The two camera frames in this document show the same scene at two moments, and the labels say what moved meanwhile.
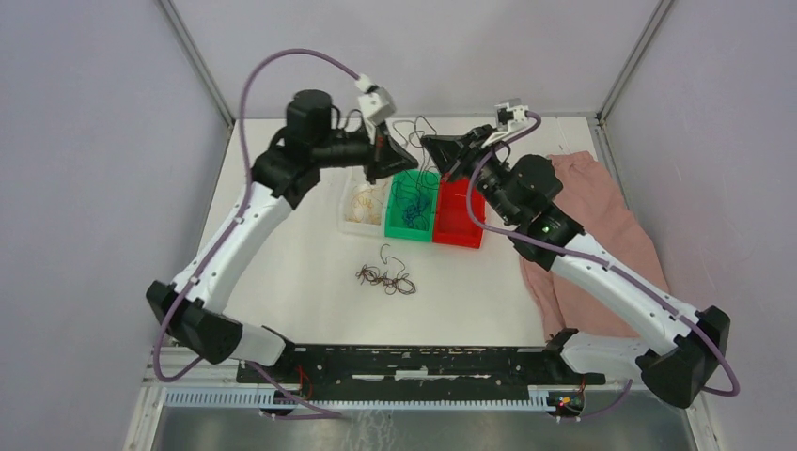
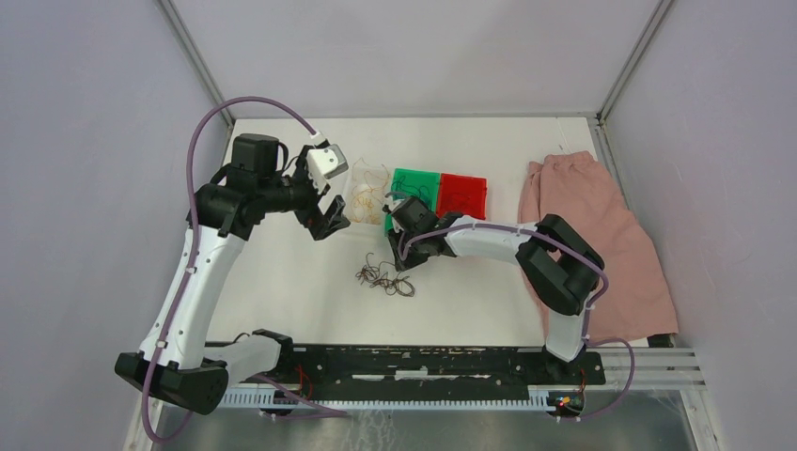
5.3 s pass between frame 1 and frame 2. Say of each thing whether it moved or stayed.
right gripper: moved
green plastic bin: stayed
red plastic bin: stayed
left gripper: moved
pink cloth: stayed
